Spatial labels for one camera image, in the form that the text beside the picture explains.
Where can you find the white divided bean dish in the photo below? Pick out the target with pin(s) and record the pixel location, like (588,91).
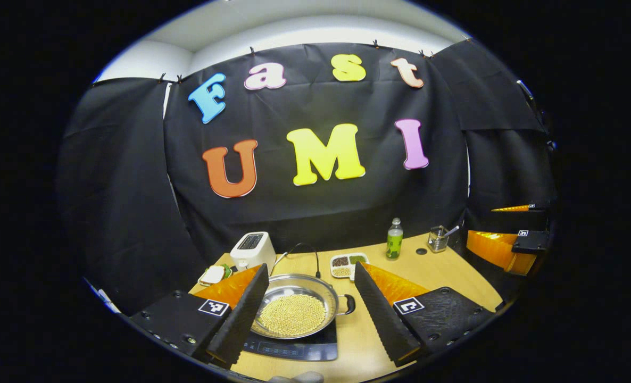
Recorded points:
(342,271)

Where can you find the green label drink bottle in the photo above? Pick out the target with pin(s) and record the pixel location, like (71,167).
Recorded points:
(394,244)

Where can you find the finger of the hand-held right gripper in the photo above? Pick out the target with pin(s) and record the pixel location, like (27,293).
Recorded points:
(512,208)
(488,246)

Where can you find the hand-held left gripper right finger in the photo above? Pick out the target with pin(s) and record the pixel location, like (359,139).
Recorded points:
(382,319)

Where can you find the stainless steel pot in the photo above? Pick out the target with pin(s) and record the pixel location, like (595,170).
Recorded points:
(294,284)

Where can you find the white toaster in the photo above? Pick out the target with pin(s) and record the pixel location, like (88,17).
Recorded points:
(257,255)

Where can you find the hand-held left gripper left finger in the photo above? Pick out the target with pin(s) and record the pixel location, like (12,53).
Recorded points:
(238,324)

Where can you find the metal spoon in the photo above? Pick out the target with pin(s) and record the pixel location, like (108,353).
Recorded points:
(453,230)

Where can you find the pile of soybeans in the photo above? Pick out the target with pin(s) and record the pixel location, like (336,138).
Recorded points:
(294,315)

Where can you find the toy sandwich on tray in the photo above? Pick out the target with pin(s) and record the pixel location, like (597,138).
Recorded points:
(213,275)

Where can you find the black induction cooktop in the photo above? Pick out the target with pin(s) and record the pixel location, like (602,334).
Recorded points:
(294,350)

